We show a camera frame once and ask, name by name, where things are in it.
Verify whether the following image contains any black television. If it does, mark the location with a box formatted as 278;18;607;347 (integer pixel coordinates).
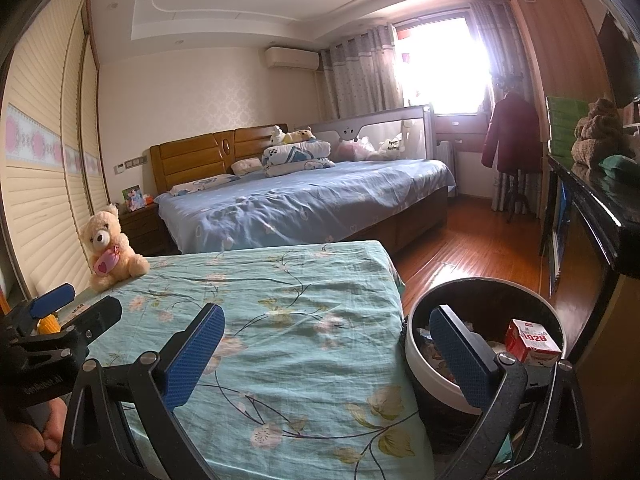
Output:
597;10;640;111

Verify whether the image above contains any white plush with black print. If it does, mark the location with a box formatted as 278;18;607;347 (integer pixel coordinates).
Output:
377;137;407;161

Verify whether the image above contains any white radiator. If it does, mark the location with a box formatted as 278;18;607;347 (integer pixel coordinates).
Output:
436;141;458;196

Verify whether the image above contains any black trash bin white rim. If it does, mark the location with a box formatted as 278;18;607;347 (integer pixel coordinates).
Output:
404;275;566;456

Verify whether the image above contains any brown plush toy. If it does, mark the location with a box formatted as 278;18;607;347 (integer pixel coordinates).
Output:
572;99;623;166

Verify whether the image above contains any stack of green boxes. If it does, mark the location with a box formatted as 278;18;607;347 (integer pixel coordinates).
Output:
545;95;591;158

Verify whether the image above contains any dark red coat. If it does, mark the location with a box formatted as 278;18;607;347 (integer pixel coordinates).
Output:
481;91;543;173

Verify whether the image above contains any pink plastic bag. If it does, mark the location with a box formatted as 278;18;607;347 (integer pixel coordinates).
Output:
334;139;378;163

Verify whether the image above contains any tall wooden wardrobe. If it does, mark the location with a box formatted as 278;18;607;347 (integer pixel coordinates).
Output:
500;0;616;221

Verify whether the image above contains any wooden nightstand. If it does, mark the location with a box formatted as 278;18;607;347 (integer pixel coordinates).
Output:
119;204;178;256

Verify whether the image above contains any bed with floral green sheet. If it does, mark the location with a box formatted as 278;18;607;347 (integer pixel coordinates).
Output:
55;240;436;480

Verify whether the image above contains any cream sliding wardrobe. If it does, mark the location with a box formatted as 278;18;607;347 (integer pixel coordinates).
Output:
0;0;113;306

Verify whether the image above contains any green cloth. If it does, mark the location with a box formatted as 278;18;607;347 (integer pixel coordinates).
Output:
597;155;636;178

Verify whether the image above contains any wooden headboard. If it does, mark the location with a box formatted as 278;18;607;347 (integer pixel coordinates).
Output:
150;124;290;196

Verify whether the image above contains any cream teddy bear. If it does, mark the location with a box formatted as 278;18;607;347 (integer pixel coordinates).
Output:
82;204;150;292

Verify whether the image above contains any bed with blue sheet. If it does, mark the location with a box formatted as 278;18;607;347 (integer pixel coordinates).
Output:
154;157;458;256

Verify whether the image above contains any grey dotted curtain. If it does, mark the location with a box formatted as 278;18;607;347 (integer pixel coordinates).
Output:
320;22;405;121
469;0;541;213

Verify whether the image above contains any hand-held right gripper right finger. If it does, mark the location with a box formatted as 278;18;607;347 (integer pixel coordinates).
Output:
429;304;586;480

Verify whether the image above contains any yellow ribbed object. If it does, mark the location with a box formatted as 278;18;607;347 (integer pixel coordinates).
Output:
36;312;63;336

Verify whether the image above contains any black cabinet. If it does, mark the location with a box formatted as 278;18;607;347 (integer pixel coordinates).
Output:
537;152;640;301

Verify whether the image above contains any small white pillow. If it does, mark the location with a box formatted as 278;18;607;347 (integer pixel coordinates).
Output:
230;157;263;176

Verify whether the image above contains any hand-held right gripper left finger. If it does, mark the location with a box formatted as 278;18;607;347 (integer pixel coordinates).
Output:
59;303;226;480

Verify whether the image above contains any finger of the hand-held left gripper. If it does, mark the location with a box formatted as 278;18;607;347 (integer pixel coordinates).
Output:
22;296;123;356
10;282;77;323

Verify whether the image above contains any white air conditioner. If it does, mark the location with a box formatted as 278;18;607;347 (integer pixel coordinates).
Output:
265;46;320;71

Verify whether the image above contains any flat blue printed pillow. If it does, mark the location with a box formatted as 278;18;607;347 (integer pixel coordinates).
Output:
167;174;241;197

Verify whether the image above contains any person's left hand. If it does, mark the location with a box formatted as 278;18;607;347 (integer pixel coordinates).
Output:
17;402;68;466

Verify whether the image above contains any photo frame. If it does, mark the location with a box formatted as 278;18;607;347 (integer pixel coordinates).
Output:
121;185;146;213

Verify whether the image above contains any bright window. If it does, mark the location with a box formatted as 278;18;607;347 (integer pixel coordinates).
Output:
395;15;493;116

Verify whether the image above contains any coat stand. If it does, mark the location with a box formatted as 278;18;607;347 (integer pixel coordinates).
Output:
495;72;536;223

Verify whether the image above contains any red and white box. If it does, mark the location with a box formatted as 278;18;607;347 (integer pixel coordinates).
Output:
504;317;562;366

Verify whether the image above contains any grey bed guard rail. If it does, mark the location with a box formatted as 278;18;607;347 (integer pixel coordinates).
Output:
295;105;435;163

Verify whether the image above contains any folded blue white quilt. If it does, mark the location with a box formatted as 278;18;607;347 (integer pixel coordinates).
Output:
261;140;337;177

